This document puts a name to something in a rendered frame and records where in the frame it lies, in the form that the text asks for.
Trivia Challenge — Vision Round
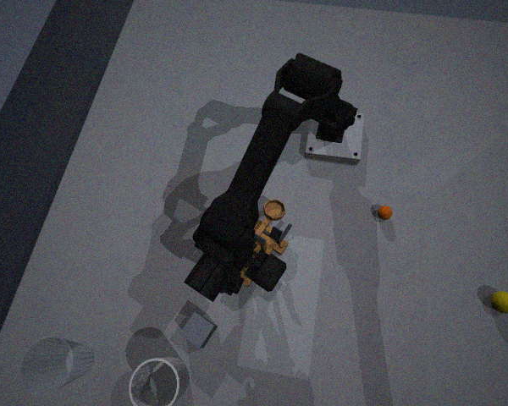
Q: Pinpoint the brown ball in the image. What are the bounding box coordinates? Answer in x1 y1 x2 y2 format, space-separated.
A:
378 206 392 220

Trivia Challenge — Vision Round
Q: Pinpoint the yellow-green ball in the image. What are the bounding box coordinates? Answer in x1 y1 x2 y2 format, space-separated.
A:
490 291 508 314

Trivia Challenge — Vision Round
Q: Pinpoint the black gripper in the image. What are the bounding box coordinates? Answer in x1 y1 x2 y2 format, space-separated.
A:
243 238 286 292

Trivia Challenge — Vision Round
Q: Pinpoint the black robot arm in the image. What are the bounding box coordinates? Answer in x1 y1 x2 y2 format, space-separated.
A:
184 53 358 302

